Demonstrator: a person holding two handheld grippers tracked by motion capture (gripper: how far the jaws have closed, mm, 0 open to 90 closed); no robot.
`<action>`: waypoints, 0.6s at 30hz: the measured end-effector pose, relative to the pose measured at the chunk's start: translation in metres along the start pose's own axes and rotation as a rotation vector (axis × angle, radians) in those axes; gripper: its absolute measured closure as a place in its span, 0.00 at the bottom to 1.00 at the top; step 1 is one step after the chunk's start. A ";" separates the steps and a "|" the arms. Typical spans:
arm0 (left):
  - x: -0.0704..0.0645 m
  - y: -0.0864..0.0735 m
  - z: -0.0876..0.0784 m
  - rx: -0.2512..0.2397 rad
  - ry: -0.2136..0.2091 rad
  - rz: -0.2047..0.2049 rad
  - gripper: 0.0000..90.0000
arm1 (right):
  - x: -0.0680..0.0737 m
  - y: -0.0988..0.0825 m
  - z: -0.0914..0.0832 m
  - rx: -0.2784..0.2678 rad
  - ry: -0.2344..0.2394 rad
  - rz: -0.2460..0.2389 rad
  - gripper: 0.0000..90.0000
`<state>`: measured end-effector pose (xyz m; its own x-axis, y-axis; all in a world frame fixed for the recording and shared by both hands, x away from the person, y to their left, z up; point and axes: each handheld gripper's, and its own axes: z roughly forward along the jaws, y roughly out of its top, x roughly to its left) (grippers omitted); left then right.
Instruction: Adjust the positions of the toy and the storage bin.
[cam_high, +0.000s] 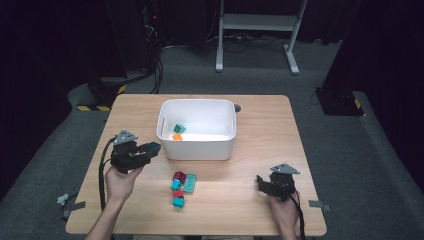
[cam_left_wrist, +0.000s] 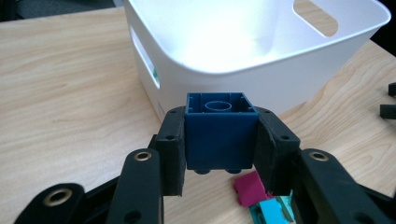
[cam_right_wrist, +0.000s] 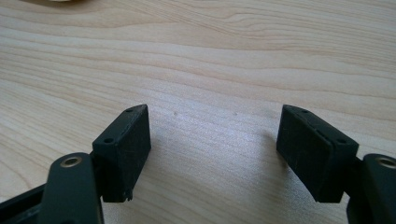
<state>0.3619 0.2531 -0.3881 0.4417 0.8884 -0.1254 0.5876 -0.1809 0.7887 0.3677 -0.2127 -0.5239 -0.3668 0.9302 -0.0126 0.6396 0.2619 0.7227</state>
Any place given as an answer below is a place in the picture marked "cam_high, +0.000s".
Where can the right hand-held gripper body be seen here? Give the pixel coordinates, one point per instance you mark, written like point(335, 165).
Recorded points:
point(283, 183)

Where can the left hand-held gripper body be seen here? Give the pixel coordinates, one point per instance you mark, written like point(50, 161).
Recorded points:
point(125, 156)

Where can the orange building block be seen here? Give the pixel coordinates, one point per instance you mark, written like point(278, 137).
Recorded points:
point(177, 136)

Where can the maroon building block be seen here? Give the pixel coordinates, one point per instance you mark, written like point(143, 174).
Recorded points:
point(179, 176)

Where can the small teal building block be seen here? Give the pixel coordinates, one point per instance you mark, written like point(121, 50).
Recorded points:
point(175, 184)

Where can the long mint green building block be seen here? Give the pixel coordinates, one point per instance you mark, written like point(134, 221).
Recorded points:
point(190, 182)

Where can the white plastic bin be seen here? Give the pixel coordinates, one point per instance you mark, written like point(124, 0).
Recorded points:
point(200, 150)

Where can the person's right hand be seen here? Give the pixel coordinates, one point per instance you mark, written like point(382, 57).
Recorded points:
point(285, 211)

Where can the person's left hand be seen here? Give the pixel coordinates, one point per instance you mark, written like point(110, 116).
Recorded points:
point(121, 186)

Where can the grey tape strip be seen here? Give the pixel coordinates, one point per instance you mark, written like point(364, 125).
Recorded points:
point(320, 205)
point(75, 206)

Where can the black stand base yellow stripes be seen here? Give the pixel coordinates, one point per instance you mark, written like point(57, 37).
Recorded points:
point(103, 95)

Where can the grey round knob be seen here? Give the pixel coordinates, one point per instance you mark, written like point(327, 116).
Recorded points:
point(237, 108)

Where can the dark curtain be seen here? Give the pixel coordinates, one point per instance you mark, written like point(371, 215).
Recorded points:
point(40, 66)
point(383, 50)

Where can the white metal stand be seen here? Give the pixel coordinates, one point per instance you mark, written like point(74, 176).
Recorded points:
point(260, 21)

